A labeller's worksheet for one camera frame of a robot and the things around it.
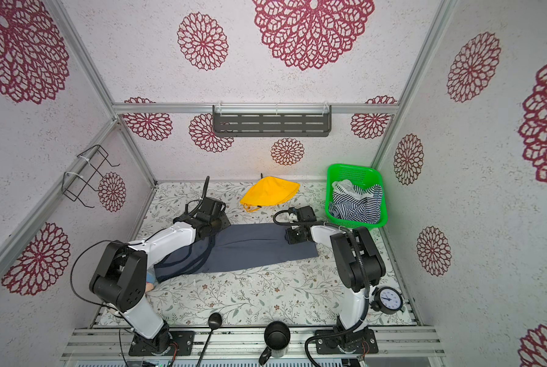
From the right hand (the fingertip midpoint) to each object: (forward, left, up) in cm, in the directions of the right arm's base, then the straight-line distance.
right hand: (289, 232), depth 100 cm
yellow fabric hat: (+24, +10, 0) cm, 26 cm away
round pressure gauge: (-28, -34, +1) cm, 44 cm away
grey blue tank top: (-8, +22, +1) cm, 24 cm away
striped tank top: (+19, -30, -2) cm, 36 cm away
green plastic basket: (+33, -38, +2) cm, 50 cm away
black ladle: (-36, +26, +1) cm, 44 cm away
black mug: (-40, +4, -1) cm, 40 cm away
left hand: (0, +26, +9) cm, 28 cm away
